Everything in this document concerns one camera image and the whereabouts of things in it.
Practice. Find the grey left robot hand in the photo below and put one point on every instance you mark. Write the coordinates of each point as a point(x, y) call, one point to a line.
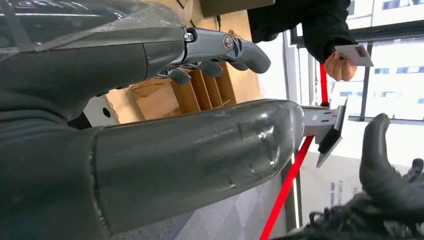
point(198, 159)

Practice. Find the person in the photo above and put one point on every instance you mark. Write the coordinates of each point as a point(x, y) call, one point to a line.
point(314, 20)

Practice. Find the wooden card organiser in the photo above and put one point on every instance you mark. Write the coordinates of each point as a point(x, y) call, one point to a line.
point(159, 102)

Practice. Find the grey kiosk screen stand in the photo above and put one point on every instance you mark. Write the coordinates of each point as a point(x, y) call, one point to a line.
point(331, 139)

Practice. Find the dark grey laptop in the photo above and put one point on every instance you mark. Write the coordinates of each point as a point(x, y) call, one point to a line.
point(232, 6)

